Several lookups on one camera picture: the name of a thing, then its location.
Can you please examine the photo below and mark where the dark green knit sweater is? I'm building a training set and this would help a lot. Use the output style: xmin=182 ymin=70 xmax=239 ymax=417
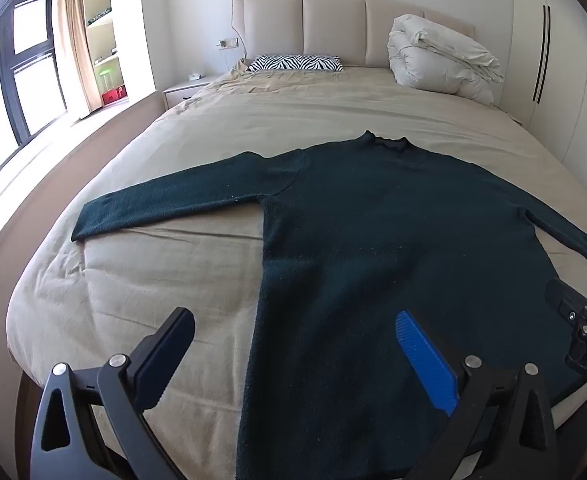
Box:
xmin=71 ymin=130 xmax=587 ymax=480

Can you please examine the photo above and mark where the beige nightstand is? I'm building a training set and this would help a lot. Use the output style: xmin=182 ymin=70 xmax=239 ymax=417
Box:
xmin=162 ymin=76 xmax=222 ymax=109

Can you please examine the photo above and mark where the zebra print pillow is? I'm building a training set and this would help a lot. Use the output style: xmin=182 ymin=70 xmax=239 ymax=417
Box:
xmin=246 ymin=54 xmax=345 ymax=73

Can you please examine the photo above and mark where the cream wall shelf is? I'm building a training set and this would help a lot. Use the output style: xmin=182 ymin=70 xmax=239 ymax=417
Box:
xmin=82 ymin=0 xmax=127 ymax=111

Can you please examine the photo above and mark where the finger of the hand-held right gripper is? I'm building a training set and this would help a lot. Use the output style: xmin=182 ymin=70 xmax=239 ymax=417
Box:
xmin=546 ymin=278 xmax=587 ymax=333

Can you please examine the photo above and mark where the folded white duvet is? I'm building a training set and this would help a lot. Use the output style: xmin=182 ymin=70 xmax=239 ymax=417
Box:
xmin=387 ymin=14 xmax=505 ymax=106

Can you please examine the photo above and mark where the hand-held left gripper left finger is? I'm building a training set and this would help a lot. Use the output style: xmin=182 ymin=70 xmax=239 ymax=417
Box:
xmin=30 ymin=306 xmax=196 ymax=480

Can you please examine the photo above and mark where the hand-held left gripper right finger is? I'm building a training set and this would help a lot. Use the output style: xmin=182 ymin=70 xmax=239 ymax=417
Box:
xmin=395 ymin=310 xmax=559 ymax=480

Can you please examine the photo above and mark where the black wardrobe handle strip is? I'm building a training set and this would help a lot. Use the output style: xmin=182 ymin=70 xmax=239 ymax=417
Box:
xmin=539 ymin=6 xmax=552 ymax=105
xmin=533 ymin=5 xmax=547 ymax=106

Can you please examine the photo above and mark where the black framed window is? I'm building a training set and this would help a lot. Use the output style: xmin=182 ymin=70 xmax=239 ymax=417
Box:
xmin=0 ymin=0 xmax=69 ymax=146

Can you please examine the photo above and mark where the bed with beige sheet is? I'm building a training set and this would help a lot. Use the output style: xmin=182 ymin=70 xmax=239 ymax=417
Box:
xmin=6 ymin=66 xmax=587 ymax=480

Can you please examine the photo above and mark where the beige window ledge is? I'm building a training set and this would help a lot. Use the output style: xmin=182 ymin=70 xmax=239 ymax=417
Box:
xmin=0 ymin=89 xmax=167 ymax=281

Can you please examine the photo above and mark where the beige curtain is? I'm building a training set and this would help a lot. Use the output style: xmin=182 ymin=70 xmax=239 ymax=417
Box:
xmin=52 ymin=0 xmax=99 ymax=113

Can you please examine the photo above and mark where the beige padded headboard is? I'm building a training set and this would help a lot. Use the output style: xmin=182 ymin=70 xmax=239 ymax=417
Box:
xmin=232 ymin=0 xmax=477 ymax=69

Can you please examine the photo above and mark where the white wardrobe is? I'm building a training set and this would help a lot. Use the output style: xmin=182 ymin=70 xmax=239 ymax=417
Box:
xmin=503 ymin=0 xmax=587 ymax=213

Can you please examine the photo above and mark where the thin wall cable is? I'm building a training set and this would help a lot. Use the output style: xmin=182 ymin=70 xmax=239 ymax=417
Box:
xmin=231 ymin=12 xmax=248 ymax=61

